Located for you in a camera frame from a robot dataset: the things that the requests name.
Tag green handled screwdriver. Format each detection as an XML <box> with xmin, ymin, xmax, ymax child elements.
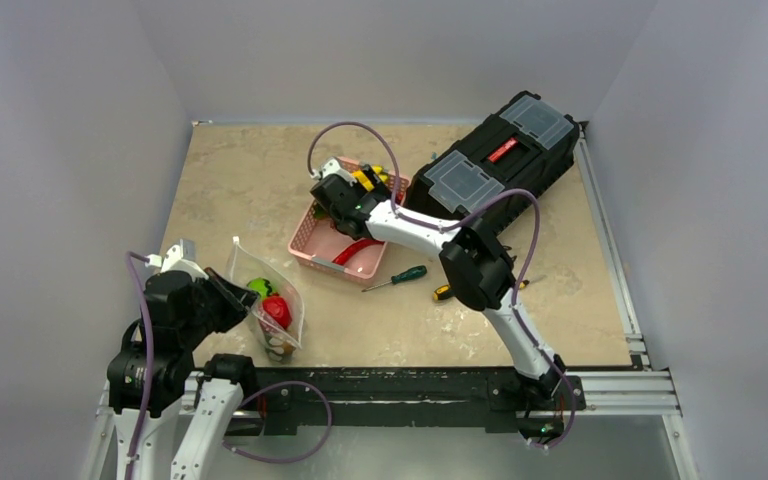
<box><xmin>361</xmin><ymin>265</ymin><xmax>428</xmax><ymax>293</ymax></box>

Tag green striped melon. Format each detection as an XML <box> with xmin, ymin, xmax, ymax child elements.
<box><xmin>246</xmin><ymin>277</ymin><xmax>280</xmax><ymax>299</ymax></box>

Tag black plastic toolbox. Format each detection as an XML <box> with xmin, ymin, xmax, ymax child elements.
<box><xmin>403</xmin><ymin>91</ymin><xmax>580</xmax><ymax>220</ymax></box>

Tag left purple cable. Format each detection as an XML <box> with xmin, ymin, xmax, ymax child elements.
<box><xmin>122</xmin><ymin>251</ymin><xmax>160</xmax><ymax>480</ymax></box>

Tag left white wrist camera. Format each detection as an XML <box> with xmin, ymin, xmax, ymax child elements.
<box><xmin>143</xmin><ymin>238</ymin><xmax>208</xmax><ymax>280</ymax></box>

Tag green bell pepper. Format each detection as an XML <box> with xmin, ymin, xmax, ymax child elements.
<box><xmin>263</xmin><ymin>332</ymin><xmax>296</xmax><ymax>364</ymax></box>

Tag black yellow screwdriver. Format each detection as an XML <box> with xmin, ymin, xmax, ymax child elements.
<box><xmin>432</xmin><ymin>284</ymin><xmax>453</xmax><ymax>302</ymax></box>

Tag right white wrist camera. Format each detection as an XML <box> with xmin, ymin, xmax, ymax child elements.
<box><xmin>310</xmin><ymin>157</ymin><xmax>357</xmax><ymax>185</ymax></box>

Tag yellow utility knife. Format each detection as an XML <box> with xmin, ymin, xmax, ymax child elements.
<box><xmin>518</xmin><ymin>274</ymin><xmax>547</xmax><ymax>290</ymax></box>

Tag red chili pepper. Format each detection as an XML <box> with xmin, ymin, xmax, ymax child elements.
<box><xmin>331</xmin><ymin>239</ymin><xmax>382</xmax><ymax>266</ymax></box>

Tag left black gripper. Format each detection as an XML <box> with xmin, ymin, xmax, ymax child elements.
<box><xmin>179</xmin><ymin>264</ymin><xmax>259</xmax><ymax>346</ymax></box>

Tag pink plastic basket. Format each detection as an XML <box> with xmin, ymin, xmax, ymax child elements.
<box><xmin>287</xmin><ymin>156</ymin><xmax>412</xmax><ymax>286</ymax></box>

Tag yellow banana bunch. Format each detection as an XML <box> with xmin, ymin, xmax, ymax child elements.
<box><xmin>351</xmin><ymin>164</ymin><xmax>389</xmax><ymax>192</ymax></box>

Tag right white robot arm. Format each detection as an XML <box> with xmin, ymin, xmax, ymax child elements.
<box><xmin>311</xmin><ymin>169</ymin><xmax>577</xmax><ymax>410</ymax></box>

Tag clear zip top bag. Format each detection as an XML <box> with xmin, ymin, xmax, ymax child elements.
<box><xmin>226</xmin><ymin>236</ymin><xmax>305</xmax><ymax>365</ymax></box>

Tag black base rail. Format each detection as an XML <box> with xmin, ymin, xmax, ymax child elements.
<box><xmin>227</xmin><ymin>367</ymin><xmax>587</xmax><ymax>440</ymax></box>

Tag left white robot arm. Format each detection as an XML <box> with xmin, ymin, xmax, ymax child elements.
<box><xmin>107</xmin><ymin>269</ymin><xmax>261</xmax><ymax>479</ymax></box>

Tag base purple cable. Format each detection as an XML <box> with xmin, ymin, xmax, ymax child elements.
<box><xmin>221</xmin><ymin>380</ymin><xmax>334</xmax><ymax>466</ymax></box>

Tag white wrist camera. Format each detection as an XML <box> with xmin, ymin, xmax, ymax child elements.
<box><xmin>310</xmin><ymin>157</ymin><xmax>357</xmax><ymax>185</ymax></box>
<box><xmin>143</xmin><ymin>238</ymin><xmax>208</xmax><ymax>280</ymax></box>

